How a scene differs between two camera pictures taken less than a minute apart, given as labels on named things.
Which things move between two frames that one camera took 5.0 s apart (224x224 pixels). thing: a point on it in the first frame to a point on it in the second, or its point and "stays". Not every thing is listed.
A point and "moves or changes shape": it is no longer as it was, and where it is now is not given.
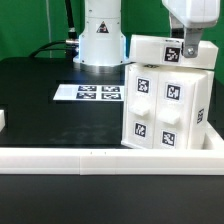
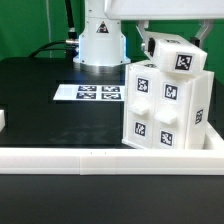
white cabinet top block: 169,51 moves or changes shape
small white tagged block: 140,109 stays
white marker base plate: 90,92 stays
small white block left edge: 2,119 stays
